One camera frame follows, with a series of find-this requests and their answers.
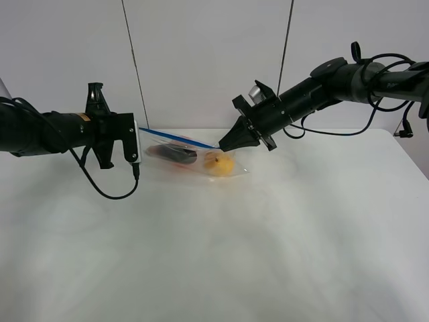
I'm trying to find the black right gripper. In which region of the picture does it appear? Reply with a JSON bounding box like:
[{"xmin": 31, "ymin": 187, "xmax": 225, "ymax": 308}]
[{"xmin": 219, "ymin": 80, "xmax": 288, "ymax": 152}]

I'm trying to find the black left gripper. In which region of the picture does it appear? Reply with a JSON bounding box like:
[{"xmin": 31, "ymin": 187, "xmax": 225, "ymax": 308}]
[{"xmin": 84, "ymin": 83, "xmax": 136, "ymax": 169}]

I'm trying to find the clear zip bag blue seal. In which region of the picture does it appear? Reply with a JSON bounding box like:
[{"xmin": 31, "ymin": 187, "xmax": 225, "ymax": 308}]
[{"xmin": 139, "ymin": 127, "xmax": 248, "ymax": 178}]

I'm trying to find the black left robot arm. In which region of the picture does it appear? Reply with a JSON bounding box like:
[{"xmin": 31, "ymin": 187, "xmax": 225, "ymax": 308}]
[{"xmin": 1, "ymin": 83, "xmax": 141, "ymax": 169}]

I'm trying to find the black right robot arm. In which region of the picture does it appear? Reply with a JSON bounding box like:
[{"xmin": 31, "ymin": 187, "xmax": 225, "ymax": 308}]
[{"xmin": 219, "ymin": 54, "xmax": 428, "ymax": 152}]

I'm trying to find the yellow pear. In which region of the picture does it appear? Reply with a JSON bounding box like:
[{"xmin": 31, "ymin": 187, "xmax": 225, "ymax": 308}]
[{"xmin": 203, "ymin": 152, "xmax": 235, "ymax": 176}]

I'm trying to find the orange fruit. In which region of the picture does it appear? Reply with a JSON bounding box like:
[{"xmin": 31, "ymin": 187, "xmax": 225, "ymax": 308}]
[{"xmin": 170, "ymin": 134, "xmax": 194, "ymax": 144}]

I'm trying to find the dark purple eggplant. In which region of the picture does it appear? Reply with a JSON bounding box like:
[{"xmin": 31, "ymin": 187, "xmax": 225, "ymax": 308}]
[{"xmin": 145, "ymin": 144, "xmax": 198, "ymax": 165}]

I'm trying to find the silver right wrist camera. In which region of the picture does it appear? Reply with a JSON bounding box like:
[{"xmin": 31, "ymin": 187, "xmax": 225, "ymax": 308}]
[{"xmin": 248, "ymin": 85, "xmax": 266, "ymax": 105}]

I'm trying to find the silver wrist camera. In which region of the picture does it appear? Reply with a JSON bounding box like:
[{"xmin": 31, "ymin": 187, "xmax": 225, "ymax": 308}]
[
  {"xmin": 130, "ymin": 120, "xmax": 141, "ymax": 164},
  {"xmin": 248, "ymin": 85, "xmax": 266, "ymax": 105}
]

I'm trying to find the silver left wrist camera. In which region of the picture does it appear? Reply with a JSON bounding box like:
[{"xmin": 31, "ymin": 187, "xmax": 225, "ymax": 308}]
[{"xmin": 130, "ymin": 120, "xmax": 141, "ymax": 164}]

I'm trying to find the black left camera cable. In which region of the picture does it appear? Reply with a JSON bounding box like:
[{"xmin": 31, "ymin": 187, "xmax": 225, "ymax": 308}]
[{"xmin": 68, "ymin": 147, "xmax": 141, "ymax": 201}]

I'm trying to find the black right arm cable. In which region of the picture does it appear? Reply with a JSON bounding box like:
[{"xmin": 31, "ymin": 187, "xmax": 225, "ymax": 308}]
[{"xmin": 283, "ymin": 42, "xmax": 418, "ymax": 139}]

